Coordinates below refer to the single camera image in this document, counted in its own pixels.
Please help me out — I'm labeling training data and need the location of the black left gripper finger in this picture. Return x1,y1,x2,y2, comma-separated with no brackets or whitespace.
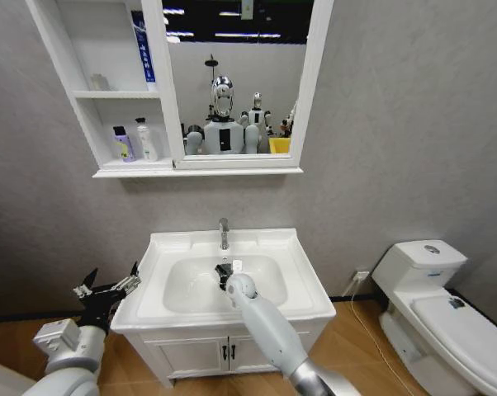
111,260,143,296
72,267,99,299

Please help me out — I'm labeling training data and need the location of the white ceramic washbasin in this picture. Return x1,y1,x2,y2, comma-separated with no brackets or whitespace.
109,227,337,336

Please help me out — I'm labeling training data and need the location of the white vanity cabinet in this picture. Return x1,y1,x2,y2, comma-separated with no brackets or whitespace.
119,317,329,389

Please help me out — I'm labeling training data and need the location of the cabinet mirror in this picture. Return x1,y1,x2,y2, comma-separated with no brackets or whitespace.
161,0,315,157

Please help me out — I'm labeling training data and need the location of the silver faucet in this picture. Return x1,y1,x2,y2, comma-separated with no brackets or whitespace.
216,217,231,251

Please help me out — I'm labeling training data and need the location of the purple bottle with black cap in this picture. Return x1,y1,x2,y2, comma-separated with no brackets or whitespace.
111,125,136,163

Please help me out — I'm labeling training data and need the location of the white bottle with black cap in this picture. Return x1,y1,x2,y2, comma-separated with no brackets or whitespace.
135,117,159,163

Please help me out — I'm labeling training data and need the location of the clear glass cup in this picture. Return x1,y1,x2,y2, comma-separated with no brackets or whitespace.
90,73,114,92

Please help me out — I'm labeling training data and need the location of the white toilet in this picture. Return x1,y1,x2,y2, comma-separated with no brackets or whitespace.
371,239,497,396

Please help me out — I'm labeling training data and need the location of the blue toothpaste box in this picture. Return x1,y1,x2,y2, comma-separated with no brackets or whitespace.
130,10,159,92

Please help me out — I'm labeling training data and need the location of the white power cable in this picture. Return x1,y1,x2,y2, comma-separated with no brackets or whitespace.
340,275,411,396

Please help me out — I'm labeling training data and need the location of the white wall mirror cabinet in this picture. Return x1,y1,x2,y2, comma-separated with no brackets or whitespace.
25,0,335,179

